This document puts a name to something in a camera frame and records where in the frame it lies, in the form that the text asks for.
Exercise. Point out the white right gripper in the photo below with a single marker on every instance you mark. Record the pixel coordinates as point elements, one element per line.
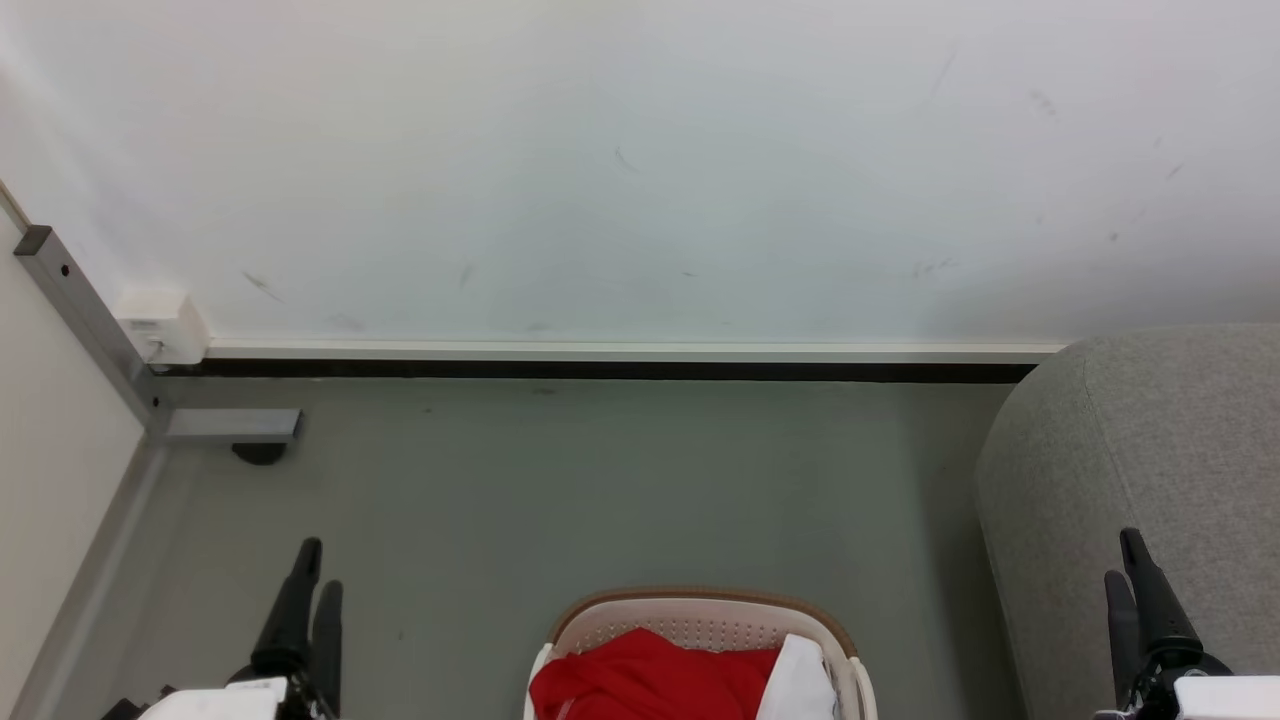
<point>1215,698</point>

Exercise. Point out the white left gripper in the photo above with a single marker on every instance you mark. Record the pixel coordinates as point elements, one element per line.
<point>215,702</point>

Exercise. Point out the red garment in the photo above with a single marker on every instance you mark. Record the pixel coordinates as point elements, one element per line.
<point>650,680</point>

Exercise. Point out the grey upholstered seat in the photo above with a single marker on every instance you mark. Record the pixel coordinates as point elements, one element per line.
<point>1140,480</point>

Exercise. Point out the white garment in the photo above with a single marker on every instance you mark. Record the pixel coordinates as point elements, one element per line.
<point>800,682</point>

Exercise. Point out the beige plastic laundry basket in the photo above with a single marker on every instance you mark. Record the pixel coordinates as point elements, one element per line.
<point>700,615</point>

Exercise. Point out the white and black baseboard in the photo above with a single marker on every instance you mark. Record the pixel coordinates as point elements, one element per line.
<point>620,362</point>

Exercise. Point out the black round frame foot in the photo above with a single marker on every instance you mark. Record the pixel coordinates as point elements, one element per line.
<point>260,453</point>

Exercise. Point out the white wall socket box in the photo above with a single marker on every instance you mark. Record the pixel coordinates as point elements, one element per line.
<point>165,325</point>

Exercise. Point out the grey metal frame leg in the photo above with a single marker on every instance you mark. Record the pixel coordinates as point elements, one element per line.
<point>90,320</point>

